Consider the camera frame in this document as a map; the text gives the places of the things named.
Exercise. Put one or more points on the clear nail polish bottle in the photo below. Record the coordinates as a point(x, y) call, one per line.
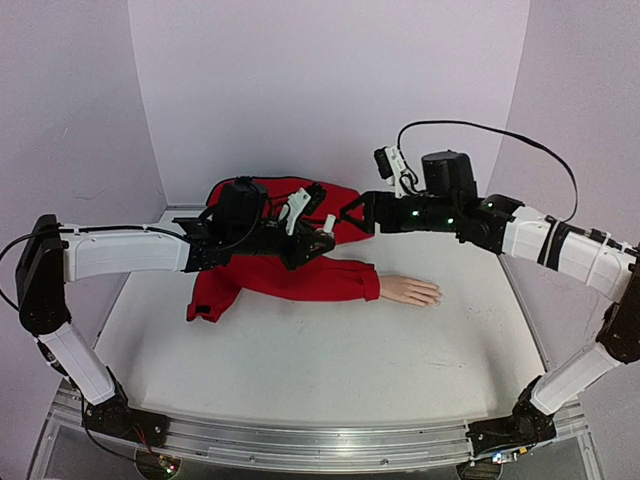
point(328, 236)

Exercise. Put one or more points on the mannequin hand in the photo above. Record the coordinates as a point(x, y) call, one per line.
point(410, 291)

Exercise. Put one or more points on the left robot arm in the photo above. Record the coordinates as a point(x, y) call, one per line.
point(243, 222)

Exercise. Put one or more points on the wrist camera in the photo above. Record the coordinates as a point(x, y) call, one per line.
point(304, 201)
point(394, 170)

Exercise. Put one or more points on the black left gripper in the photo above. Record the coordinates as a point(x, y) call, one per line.
point(307, 239)

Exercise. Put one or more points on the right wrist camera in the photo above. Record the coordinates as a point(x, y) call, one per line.
point(394, 170)

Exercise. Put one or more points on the red jacket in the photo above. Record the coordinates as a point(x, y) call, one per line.
point(321, 280)

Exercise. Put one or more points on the aluminium table front rail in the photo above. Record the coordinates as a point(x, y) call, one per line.
point(318, 449)

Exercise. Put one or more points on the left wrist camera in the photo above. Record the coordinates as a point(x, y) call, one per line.
point(304, 201)

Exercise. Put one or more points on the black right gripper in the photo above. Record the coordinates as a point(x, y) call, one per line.
point(375, 211)

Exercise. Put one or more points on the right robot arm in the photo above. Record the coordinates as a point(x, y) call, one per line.
point(506, 226)

